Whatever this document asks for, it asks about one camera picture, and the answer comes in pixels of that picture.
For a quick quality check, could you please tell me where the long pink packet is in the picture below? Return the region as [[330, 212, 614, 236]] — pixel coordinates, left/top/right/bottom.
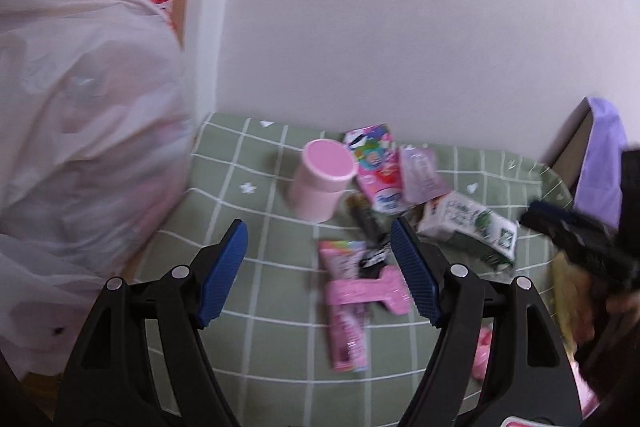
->
[[318, 240, 372, 374]]

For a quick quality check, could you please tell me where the pink cup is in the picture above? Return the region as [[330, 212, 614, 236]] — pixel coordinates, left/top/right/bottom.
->
[[287, 138, 357, 224]]

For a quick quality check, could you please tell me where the green checked tablecloth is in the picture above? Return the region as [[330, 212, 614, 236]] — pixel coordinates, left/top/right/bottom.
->
[[132, 112, 576, 427]]

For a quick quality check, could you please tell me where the black white wrapper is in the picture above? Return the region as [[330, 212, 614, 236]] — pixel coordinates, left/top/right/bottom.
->
[[357, 241, 397, 281]]

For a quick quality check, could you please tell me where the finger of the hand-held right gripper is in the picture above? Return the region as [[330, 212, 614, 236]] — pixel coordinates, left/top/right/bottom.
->
[[519, 199, 626, 294], [619, 148, 640, 233]]

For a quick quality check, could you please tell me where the purple cloth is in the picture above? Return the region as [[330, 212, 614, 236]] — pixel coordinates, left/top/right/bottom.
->
[[572, 95, 629, 229]]

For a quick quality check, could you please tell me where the pink printed plastic wrapper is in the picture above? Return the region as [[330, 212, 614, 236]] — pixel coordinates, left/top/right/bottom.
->
[[323, 266, 414, 318]]

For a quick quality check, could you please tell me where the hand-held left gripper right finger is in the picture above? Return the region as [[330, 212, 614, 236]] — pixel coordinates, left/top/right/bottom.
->
[[390, 217, 583, 427]]

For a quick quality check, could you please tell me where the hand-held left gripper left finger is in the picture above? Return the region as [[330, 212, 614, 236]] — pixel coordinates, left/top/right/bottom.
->
[[60, 219, 249, 427]]

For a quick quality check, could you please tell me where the pink printed carton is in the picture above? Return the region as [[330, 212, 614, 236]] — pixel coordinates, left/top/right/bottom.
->
[[343, 123, 409, 215]]

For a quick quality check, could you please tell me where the white green tissue packet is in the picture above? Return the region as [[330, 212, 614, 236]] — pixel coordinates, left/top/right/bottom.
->
[[416, 190, 521, 269]]

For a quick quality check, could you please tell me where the white plastic bag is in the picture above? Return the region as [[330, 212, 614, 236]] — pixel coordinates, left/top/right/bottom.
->
[[0, 0, 199, 379]]

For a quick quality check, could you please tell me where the pink caterpillar toy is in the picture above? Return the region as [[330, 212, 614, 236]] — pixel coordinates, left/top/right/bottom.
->
[[469, 326, 494, 384]]

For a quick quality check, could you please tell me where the purple packet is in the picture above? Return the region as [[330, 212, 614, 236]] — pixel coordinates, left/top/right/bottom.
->
[[398, 145, 452, 204]]

